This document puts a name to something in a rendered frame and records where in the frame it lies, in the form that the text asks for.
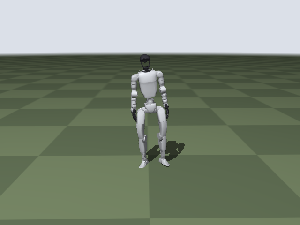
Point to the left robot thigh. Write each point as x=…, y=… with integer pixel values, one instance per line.
x=162, y=122

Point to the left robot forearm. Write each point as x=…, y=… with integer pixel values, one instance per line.
x=164, y=98

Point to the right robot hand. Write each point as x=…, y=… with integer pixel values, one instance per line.
x=134, y=114

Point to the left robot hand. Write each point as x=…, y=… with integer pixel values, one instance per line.
x=167, y=110

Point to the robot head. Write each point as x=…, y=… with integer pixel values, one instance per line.
x=144, y=58

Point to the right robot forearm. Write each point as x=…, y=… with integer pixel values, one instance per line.
x=133, y=103

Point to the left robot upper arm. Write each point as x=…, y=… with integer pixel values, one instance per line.
x=162, y=88

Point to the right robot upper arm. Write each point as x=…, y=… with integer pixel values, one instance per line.
x=134, y=78

